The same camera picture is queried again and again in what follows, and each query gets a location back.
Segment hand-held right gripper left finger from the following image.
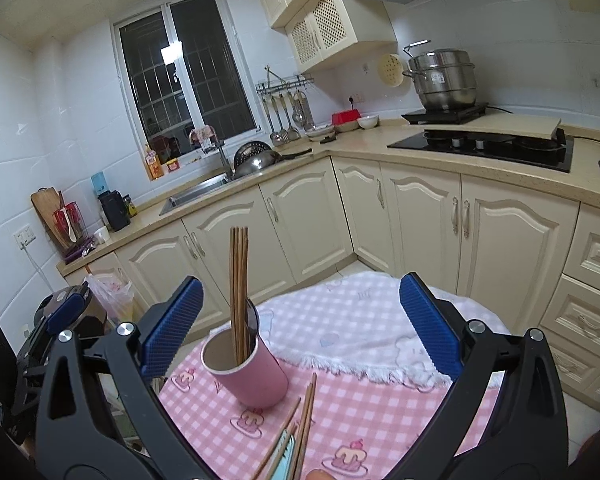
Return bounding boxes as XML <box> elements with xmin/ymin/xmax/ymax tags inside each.
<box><xmin>35</xmin><ymin>275</ymin><xmax>206</xmax><ymax>480</ymax></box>

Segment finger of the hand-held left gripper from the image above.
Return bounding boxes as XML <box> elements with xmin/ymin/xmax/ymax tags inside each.
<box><xmin>17</xmin><ymin>293</ymin><xmax>86</xmax><ymax>361</ymax></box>

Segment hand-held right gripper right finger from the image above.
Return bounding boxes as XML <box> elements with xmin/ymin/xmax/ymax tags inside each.
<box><xmin>395</xmin><ymin>272</ymin><xmax>569</xmax><ymax>480</ymax></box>

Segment bundle of brown chopsticks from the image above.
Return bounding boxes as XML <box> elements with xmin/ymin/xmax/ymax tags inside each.
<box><xmin>229</xmin><ymin>226</ymin><xmax>251</xmax><ymax>366</ymax></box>

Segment black handled utensil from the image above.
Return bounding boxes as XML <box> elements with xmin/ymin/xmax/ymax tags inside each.
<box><xmin>245</xmin><ymin>299</ymin><xmax>261</xmax><ymax>356</ymax></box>

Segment pink cup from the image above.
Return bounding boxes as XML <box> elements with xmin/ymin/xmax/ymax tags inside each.
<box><xmin>201</xmin><ymin>325</ymin><xmax>289</xmax><ymax>409</ymax></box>

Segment pile of wooden chopsticks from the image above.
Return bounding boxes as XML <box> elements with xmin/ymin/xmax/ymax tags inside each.
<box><xmin>252</xmin><ymin>372</ymin><xmax>318</xmax><ymax>480</ymax></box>

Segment light blue utensil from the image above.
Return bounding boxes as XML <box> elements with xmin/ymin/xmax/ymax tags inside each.
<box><xmin>272</xmin><ymin>432</ymin><xmax>297</xmax><ymax>480</ymax></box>

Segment brown rice cooker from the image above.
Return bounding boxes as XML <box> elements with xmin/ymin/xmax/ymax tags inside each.
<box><xmin>32</xmin><ymin>282</ymin><xmax>108</xmax><ymax>346</ymax></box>

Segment clear plastic bag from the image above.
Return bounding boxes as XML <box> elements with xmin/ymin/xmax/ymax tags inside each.
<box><xmin>83</xmin><ymin>272</ymin><xmax>133</xmax><ymax>321</ymax></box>

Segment purple tray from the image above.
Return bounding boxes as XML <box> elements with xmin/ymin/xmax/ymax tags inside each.
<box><xmin>64</xmin><ymin>237</ymin><xmax>97</xmax><ymax>264</ymax></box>

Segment white fringed bear cloth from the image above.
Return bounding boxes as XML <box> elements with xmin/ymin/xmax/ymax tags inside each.
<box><xmin>252</xmin><ymin>271</ymin><xmax>511</xmax><ymax>394</ymax></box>

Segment red utensil holder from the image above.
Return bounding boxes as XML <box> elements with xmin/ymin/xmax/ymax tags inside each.
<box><xmin>52</xmin><ymin>201</ymin><xmax>86</xmax><ymax>248</ymax></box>

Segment wooden cutting board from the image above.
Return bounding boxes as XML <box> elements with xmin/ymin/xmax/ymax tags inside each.
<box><xmin>30</xmin><ymin>187</ymin><xmax>69</xmax><ymax>251</ymax></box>

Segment cream lower kitchen cabinets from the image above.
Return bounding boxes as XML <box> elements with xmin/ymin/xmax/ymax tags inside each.
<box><xmin>57</xmin><ymin>152</ymin><xmax>600</xmax><ymax>418</ymax></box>

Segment pink checkered tablecloth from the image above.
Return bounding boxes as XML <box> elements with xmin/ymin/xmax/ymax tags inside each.
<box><xmin>157</xmin><ymin>272</ymin><xmax>511</xmax><ymax>480</ymax></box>

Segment black electric kettle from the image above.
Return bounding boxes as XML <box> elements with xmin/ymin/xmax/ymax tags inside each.
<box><xmin>98</xmin><ymin>190</ymin><xmax>132</xmax><ymax>232</ymax></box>

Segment steel sink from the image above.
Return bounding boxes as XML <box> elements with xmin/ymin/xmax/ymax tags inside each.
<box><xmin>159</xmin><ymin>172</ymin><xmax>236</xmax><ymax>216</ymax></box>

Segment orange bottle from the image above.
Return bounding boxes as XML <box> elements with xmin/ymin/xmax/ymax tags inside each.
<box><xmin>142</xmin><ymin>144</ymin><xmax>163</xmax><ymax>181</ymax></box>

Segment metal faucet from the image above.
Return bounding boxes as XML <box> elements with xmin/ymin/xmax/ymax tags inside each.
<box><xmin>190</xmin><ymin>127</ymin><xmax>233</xmax><ymax>181</ymax></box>

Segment black gas stove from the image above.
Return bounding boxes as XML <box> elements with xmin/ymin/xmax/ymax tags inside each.
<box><xmin>386</xmin><ymin>129</ymin><xmax>576</xmax><ymax>173</ymax></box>

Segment steel wok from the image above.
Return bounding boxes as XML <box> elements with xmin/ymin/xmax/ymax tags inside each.
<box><xmin>233</xmin><ymin>152</ymin><xmax>283</xmax><ymax>178</ymax></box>

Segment black colander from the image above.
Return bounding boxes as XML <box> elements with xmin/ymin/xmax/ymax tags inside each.
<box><xmin>233</xmin><ymin>141</ymin><xmax>273</xmax><ymax>171</ymax></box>

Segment black induction cooker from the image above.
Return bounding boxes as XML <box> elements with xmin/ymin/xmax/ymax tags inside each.
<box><xmin>401</xmin><ymin>102</ymin><xmax>490</xmax><ymax>125</ymax></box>

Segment beige board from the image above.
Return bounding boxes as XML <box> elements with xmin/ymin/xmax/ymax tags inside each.
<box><xmin>422</xmin><ymin>112</ymin><xmax>563</xmax><ymax>140</ymax></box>

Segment steel steamer pot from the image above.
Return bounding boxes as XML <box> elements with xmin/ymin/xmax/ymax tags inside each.
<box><xmin>402</xmin><ymin>40</ymin><xmax>478</xmax><ymax>111</ymax></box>

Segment round yellow steamer plate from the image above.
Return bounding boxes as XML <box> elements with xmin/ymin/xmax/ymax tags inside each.
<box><xmin>378</xmin><ymin>53</ymin><xmax>411</xmax><ymax>88</ymax></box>

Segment kitchen window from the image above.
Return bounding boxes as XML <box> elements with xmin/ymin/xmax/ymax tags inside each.
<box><xmin>112</xmin><ymin>0</ymin><xmax>258</xmax><ymax>153</ymax></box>

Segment cream lattice door cabinet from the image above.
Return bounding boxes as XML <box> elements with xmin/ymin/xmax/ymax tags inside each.
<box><xmin>284</xmin><ymin>0</ymin><xmax>398</xmax><ymax>73</ymax></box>

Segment white power cable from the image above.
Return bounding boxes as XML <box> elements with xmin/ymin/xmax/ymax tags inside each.
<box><xmin>22</xmin><ymin>244</ymin><xmax>64</xmax><ymax>294</ymax></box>

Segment black power cable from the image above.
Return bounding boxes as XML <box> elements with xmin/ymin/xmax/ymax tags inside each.
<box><xmin>560</xmin><ymin>135</ymin><xmax>600</xmax><ymax>161</ymax></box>

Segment wall utensil rack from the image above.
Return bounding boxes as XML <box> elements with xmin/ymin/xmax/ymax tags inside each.
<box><xmin>256</xmin><ymin>65</ymin><xmax>315</xmax><ymax>96</ymax></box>

